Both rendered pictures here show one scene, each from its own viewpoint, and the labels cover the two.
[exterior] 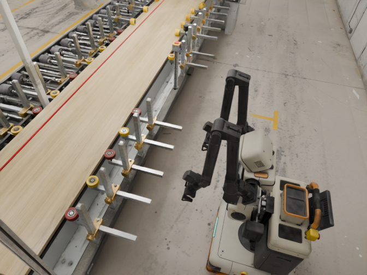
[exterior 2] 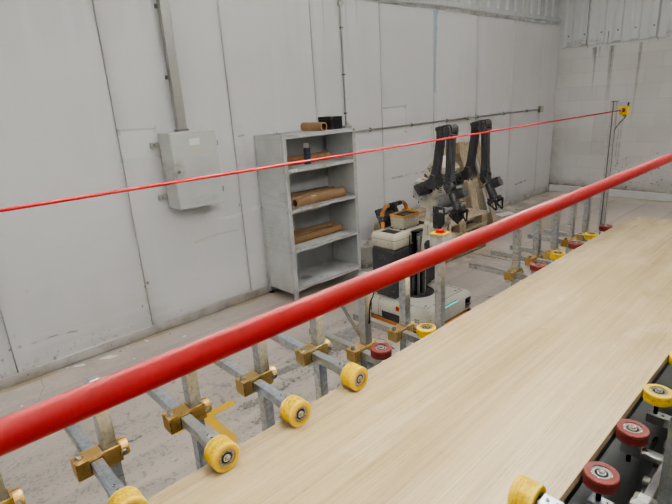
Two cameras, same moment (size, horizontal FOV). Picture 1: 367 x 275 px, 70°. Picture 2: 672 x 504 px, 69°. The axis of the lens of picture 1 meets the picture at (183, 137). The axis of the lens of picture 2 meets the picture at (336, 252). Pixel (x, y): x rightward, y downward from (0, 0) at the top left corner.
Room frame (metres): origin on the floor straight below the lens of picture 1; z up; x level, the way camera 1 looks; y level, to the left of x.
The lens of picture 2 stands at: (4.38, 0.91, 1.81)
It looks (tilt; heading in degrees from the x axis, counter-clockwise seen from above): 17 degrees down; 214
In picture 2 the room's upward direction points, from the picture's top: 3 degrees counter-clockwise
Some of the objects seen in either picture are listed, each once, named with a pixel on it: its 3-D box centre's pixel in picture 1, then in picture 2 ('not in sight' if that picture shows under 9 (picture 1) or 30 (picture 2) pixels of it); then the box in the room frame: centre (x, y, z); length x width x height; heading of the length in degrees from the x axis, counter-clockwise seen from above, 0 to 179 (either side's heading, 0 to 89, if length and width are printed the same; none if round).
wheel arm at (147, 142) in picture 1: (147, 142); (524, 258); (1.42, 0.29, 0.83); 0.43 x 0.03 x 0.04; 76
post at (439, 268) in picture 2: (176, 70); (440, 292); (2.35, 0.12, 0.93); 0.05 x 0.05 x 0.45; 76
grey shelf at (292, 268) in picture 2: not in sight; (311, 211); (0.57, -1.93, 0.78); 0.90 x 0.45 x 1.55; 166
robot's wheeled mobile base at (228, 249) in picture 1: (251, 241); (417, 304); (0.93, -0.64, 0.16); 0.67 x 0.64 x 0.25; 76
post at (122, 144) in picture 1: (125, 164); (554, 241); (1.15, 0.41, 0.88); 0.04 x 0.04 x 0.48; 76
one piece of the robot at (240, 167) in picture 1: (236, 178); (447, 210); (1.00, -0.36, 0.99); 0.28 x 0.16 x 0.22; 166
